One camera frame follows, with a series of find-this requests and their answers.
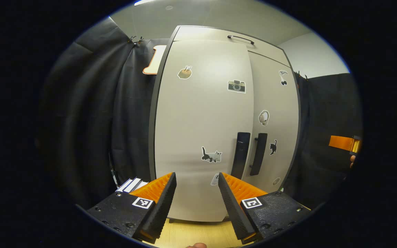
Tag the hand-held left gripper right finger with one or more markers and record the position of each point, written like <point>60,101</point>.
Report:
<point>234,213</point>

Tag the white cabinet drawer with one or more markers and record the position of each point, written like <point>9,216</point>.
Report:
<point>205,33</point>

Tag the ceiling light panel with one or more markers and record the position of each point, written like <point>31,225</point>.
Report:
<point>145,2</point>

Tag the white and grey cabinet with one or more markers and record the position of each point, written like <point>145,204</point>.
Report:
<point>152,144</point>

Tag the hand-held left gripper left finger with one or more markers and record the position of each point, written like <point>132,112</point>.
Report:
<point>157,213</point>

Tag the small white printed box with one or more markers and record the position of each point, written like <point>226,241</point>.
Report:
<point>131,185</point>

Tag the white cabinet door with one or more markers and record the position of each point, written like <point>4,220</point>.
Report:
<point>198,113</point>
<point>274,100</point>

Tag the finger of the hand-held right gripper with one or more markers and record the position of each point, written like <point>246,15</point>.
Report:
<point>339,142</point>

